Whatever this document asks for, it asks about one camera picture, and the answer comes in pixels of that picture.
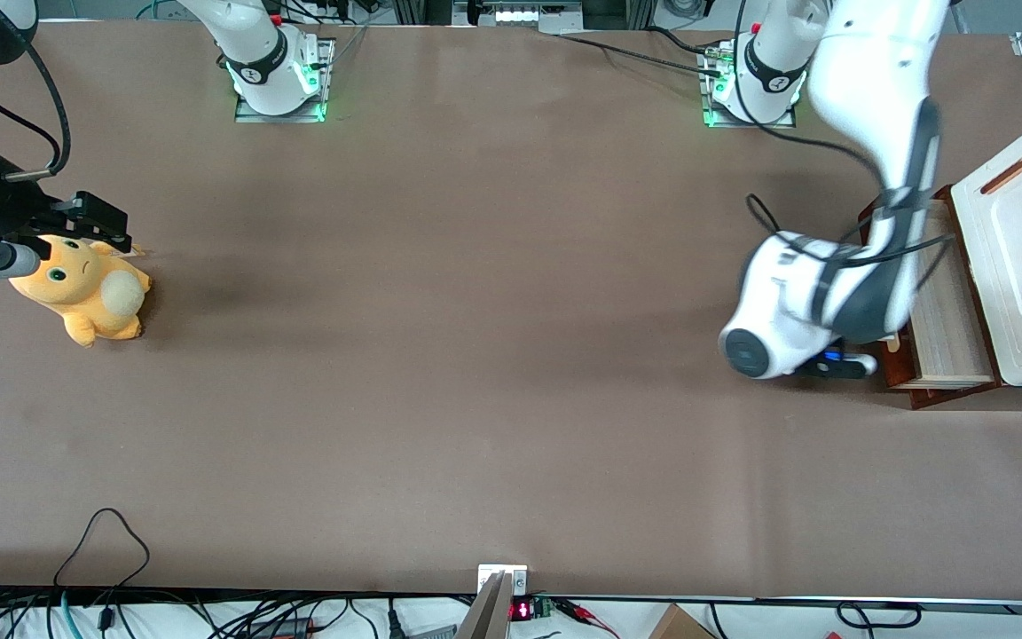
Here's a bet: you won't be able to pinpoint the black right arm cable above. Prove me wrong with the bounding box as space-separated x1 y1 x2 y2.
0 40 71 183

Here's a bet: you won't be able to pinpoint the black coiled floor cable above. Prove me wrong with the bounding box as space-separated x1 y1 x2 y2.
835 601 923 629

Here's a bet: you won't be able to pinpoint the dark wooden drawer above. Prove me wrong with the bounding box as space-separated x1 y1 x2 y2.
860 197 1002 391

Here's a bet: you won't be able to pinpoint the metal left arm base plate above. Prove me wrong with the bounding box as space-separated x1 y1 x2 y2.
700 40 798 130

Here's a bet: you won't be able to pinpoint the white power strip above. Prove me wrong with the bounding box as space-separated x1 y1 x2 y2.
453 0 585 35

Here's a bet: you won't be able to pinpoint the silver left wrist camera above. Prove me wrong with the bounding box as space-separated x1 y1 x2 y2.
799 351 880 381

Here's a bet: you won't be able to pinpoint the brown cardboard box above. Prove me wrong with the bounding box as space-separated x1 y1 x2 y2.
648 603 718 639

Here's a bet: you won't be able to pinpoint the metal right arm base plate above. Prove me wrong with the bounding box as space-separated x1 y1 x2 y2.
235 37 335 124

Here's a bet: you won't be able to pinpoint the black power adapter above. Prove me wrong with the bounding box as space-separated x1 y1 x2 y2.
248 617 315 638

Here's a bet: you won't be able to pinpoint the orange plush toy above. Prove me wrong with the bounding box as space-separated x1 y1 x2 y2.
8 233 154 349

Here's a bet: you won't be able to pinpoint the grey camera mount pole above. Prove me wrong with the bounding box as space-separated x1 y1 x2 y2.
456 572 514 639

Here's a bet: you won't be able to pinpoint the black cable to arm base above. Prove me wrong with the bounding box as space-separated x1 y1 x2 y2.
554 27 727 79

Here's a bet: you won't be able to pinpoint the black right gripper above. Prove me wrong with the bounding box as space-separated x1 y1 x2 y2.
0 156 134 256

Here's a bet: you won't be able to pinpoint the black looped table cable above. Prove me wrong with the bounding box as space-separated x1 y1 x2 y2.
52 507 152 591

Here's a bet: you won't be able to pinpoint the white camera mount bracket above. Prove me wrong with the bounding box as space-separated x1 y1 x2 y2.
477 565 529 597

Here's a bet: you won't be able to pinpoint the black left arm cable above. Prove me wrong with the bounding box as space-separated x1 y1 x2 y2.
733 0 957 294

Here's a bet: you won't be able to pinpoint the red clip lead wires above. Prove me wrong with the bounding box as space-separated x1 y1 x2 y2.
554 599 620 638

